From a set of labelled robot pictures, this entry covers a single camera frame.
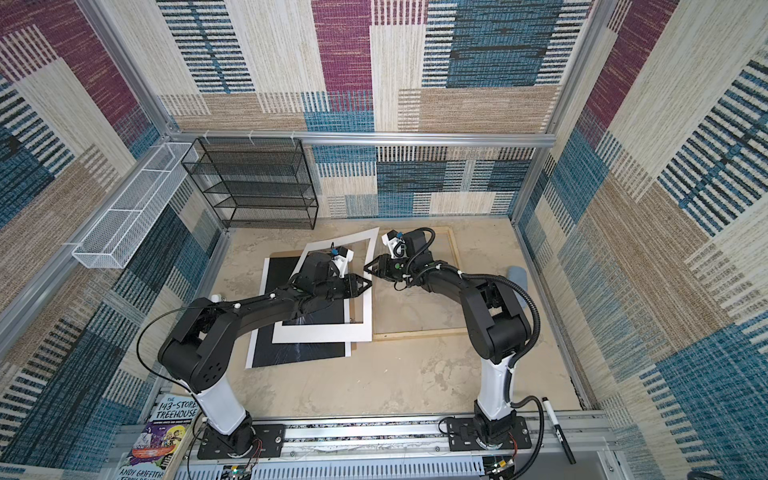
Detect grey blue oval case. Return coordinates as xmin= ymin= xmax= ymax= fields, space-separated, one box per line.
xmin=506 ymin=266 xmax=528 ymax=291

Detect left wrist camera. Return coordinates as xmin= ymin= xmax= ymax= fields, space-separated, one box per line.
xmin=330 ymin=244 xmax=354 ymax=277

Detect white photo mat board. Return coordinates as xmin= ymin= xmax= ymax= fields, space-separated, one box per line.
xmin=272 ymin=227 xmax=379 ymax=344

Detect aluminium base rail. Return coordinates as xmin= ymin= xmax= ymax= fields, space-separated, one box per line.
xmin=171 ymin=411 xmax=632 ymax=479

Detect dark photo print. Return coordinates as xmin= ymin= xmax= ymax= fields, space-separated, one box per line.
xmin=245 ymin=256 xmax=352 ymax=369

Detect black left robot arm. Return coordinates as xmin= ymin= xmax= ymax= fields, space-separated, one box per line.
xmin=157 ymin=249 xmax=372 ymax=459

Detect black wire shelf rack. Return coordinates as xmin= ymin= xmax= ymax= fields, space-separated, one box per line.
xmin=181 ymin=137 xmax=319 ymax=229

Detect black marker pen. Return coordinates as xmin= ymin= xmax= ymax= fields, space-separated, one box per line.
xmin=542 ymin=397 xmax=577 ymax=465

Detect brown frame backing board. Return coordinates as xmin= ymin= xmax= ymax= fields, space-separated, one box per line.
xmin=262 ymin=250 xmax=354 ymax=347

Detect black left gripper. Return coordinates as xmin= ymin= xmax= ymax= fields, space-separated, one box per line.
xmin=314 ymin=273 xmax=373 ymax=303

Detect white wire mesh basket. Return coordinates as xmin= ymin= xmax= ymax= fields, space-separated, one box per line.
xmin=72 ymin=142 xmax=192 ymax=269

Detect light wooden picture frame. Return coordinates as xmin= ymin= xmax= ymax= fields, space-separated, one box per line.
xmin=373 ymin=222 xmax=466 ymax=341

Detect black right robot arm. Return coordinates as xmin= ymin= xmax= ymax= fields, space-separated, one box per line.
xmin=364 ymin=227 xmax=541 ymax=449

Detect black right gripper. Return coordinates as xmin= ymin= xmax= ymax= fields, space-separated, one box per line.
xmin=363 ymin=253 xmax=415 ymax=281

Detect colourful treehouse book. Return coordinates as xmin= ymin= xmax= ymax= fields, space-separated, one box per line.
xmin=115 ymin=394 xmax=198 ymax=479

